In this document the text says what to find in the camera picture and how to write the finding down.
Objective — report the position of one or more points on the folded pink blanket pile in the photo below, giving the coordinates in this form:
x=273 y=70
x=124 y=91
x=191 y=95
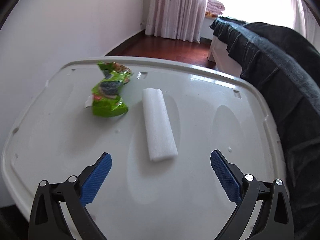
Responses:
x=214 y=8

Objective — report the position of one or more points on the pink patterned curtain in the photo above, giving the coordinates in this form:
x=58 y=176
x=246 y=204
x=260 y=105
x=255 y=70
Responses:
x=310 y=11
x=176 y=19

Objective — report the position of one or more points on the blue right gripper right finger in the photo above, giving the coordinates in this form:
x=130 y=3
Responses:
x=226 y=176

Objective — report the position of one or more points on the dark grey bed blanket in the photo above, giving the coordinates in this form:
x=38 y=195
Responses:
x=284 y=67

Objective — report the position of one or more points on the white bed frame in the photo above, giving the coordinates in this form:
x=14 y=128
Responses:
x=219 y=55

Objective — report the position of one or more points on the pink patterned left curtain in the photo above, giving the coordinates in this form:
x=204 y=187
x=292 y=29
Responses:
x=176 y=19

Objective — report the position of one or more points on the grey plastic storage bin lid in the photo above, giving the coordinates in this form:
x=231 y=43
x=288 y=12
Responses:
x=56 y=136

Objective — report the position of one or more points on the green snack wrapper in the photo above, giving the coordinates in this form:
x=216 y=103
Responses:
x=106 y=99

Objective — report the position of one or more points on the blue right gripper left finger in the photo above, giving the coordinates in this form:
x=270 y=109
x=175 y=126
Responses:
x=92 y=178

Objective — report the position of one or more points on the pink patterned right curtain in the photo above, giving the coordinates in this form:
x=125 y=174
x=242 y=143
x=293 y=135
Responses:
x=310 y=11

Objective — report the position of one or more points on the white foam sheet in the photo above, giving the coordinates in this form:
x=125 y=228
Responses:
x=160 y=138

